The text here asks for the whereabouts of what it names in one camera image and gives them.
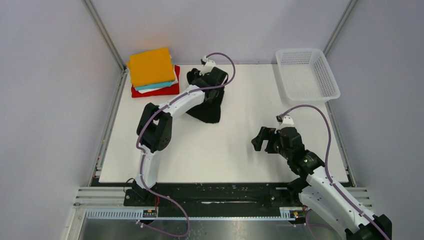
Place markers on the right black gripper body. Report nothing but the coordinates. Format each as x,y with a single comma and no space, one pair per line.
284,152

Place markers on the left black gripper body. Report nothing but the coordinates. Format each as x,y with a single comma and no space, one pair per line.
197,75

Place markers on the black t shirt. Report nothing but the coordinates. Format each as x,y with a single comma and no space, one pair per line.
208,112

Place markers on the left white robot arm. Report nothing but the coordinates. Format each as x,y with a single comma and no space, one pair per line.
201,100

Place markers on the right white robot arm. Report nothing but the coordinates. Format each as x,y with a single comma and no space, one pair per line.
320,191

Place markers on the white folded t shirt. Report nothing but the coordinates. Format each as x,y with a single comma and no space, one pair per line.
145,89

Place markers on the red folded t shirt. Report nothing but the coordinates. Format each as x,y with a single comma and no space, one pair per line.
174,89

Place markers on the teal folded t shirt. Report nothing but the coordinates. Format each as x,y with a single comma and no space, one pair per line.
154,85

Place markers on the orange folded t shirt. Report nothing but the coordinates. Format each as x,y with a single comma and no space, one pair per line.
151,67

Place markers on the white plastic basket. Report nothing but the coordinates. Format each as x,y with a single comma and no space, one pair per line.
306,76

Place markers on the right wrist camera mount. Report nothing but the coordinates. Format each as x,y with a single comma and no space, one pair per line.
285,120

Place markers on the aluminium frame rail left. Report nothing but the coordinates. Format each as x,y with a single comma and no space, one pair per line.
115,79

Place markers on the aluminium frame rail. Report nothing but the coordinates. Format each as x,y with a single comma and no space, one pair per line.
115,79
339,26

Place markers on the aluminium frame rail right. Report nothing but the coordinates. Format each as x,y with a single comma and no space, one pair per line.
339,26

